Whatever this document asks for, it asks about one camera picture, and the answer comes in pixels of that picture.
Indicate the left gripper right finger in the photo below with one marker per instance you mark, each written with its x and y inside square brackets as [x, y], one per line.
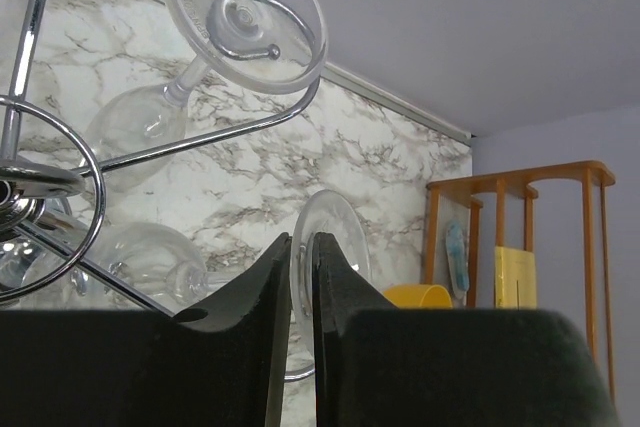
[457, 367]

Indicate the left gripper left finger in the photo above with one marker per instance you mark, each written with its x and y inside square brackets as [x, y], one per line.
[220, 362]

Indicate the yellow plastic wine glass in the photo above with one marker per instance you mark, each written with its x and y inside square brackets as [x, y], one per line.
[419, 296]

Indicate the clear ribbed wine glass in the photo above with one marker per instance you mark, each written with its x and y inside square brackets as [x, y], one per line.
[329, 267]

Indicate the yellow card in rack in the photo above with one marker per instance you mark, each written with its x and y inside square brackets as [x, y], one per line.
[515, 282]

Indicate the wooden dish rack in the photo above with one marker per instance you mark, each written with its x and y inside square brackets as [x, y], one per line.
[558, 212]

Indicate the light blue eraser bar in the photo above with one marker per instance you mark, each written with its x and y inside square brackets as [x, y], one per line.
[457, 257]

